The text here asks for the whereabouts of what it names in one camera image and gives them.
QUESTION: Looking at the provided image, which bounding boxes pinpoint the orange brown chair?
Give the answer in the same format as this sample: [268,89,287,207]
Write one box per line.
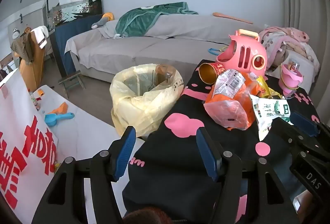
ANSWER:
[19,29,46,91]

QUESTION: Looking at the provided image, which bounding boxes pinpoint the black pink-spotted tablecloth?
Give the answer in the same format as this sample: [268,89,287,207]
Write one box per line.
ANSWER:
[122,59,322,224]

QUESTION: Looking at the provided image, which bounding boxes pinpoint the green white snack bag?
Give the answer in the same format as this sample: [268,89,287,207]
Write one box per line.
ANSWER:
[251,94,292,141]

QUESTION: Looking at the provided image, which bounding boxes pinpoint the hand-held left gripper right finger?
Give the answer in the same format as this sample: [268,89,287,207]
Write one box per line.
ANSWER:
[195,127,299,224]

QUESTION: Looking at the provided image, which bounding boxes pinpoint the grey sofa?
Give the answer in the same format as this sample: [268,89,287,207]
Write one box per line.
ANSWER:
[65,13,288,85]

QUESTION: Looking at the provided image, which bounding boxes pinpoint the orange toy rake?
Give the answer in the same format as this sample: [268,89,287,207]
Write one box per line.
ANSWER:
[50,102,68,115]

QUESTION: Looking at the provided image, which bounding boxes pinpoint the orange plastic bag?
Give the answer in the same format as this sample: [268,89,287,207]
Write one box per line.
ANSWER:
[203,74,256,132]

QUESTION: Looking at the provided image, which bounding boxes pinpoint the white barcode wrapper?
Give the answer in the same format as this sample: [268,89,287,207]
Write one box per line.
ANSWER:
[213,69,247,99]

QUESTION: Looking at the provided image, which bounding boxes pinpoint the yellow snack packet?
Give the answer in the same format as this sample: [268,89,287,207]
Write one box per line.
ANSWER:
[255,76,283,100]

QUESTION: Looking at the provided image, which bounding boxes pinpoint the brown paper bag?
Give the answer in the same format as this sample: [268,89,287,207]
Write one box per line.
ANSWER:
[154,64,177,86]

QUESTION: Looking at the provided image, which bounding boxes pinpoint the glass fish tank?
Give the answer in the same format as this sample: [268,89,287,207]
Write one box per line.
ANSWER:
[42,0,103,32]

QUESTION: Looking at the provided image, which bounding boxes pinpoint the pink plastic toy carrier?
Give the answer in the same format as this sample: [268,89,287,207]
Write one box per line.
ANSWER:
[216,29,269,78]

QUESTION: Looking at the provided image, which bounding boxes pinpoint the small wooden stool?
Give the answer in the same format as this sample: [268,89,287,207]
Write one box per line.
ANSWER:
[58,72,86,99]

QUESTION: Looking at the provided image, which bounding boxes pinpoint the person's maroon clothing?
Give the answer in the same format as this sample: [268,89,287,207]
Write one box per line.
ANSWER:
[122,207,173,224]

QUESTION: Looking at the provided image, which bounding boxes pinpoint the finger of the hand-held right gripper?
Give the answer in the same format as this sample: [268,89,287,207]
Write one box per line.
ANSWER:
[289,111,330,142]
[273,117,330,173]

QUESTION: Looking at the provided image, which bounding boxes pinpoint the pink floral blanket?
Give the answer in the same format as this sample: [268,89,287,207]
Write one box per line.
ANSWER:
[258,25,321,70]

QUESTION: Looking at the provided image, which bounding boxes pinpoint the dark blue cabinet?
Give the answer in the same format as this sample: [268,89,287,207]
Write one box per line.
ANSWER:
[50,14,104,78]

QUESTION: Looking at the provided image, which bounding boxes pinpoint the white towel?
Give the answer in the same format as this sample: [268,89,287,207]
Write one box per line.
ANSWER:
[30,26,49,50]

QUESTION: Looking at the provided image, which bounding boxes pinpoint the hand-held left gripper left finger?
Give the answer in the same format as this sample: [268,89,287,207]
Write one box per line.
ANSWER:
[32,125,137,224]

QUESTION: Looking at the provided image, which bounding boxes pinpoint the white banner red characters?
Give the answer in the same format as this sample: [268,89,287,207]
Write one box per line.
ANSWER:
[0,67,59,215]

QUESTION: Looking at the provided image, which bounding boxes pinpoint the green blanket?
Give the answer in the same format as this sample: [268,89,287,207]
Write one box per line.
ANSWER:
[115,2,199,37]

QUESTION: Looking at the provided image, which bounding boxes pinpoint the white storage box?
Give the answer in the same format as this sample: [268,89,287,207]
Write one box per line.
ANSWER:
[271,51,319,86]

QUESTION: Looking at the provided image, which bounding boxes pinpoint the blue toy scoop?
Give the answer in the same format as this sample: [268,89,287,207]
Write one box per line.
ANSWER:
[44,112,75,127]

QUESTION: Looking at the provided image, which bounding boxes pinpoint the grey orange stuffed toy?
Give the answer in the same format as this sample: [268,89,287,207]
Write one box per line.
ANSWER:
[91,12,114,29]

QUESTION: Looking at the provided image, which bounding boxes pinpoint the heap of small toys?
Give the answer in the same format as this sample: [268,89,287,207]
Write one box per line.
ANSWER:
[28,88,43,111]

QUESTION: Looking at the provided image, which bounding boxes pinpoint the pink toy bucket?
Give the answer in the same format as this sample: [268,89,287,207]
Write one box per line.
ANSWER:
[279,63,304,98]

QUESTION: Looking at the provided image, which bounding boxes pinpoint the long wooden stick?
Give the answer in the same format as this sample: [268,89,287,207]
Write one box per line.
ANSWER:
[212,12,254,25]

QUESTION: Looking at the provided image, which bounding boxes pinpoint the bin with yellowish plastic bag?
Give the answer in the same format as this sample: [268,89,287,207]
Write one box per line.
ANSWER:
[110,64,185,138]

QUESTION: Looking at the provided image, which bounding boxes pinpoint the red paper cup gold inside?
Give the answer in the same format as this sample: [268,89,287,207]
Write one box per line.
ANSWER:
[198,62,225,85]

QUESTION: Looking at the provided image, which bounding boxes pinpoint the olive cloth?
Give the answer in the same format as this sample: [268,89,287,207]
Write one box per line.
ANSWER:
[11,31,36,63]

